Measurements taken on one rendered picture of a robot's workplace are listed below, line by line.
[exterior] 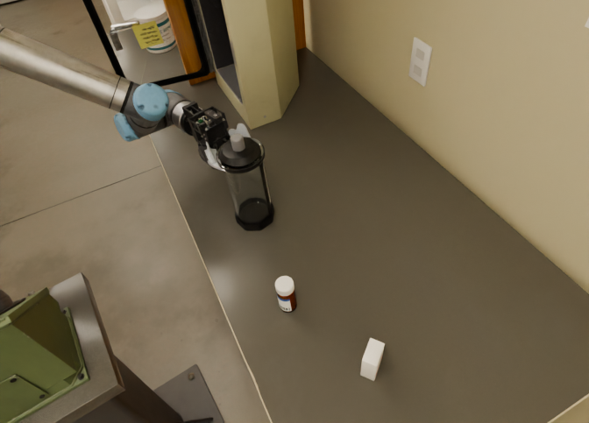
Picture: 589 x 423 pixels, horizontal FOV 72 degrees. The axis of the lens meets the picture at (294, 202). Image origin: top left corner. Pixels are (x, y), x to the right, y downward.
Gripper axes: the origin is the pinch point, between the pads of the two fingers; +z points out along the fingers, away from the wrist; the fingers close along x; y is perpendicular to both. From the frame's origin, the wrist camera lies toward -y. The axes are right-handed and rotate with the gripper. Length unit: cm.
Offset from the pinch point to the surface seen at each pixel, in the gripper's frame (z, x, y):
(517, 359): 63, 14, -26
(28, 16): -485, 34, -73
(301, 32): -57, 67, -9
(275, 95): -27.7, 31.0, -8.3
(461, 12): 18, 54, 17
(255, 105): -29.6, 24.2, -9.3
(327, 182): 3.4, 21.9, -20.5
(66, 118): -261, -7, -92
